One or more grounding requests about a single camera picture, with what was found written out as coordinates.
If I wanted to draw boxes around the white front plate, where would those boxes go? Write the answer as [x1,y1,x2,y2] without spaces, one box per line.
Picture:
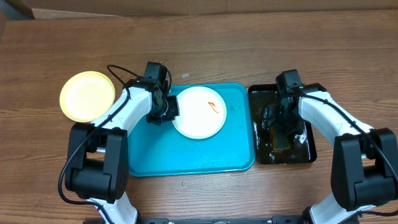
[172,86,227,139]

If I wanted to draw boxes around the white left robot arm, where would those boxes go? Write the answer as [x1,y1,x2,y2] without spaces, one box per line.
[58,77,178,223]

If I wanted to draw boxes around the black water tray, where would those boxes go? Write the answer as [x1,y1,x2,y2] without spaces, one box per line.
[248,84,317,164]

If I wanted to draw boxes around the green yellow sponge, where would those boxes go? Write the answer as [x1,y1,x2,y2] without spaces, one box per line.
[271,124,290,151]

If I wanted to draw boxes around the yellow-green plate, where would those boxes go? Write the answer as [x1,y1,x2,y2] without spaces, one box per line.
[59,71,115,123]

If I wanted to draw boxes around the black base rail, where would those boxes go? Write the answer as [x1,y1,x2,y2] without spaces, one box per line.
[83,215,312,224]

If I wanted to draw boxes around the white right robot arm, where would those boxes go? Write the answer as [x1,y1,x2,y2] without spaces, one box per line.
[257,83,397,223]

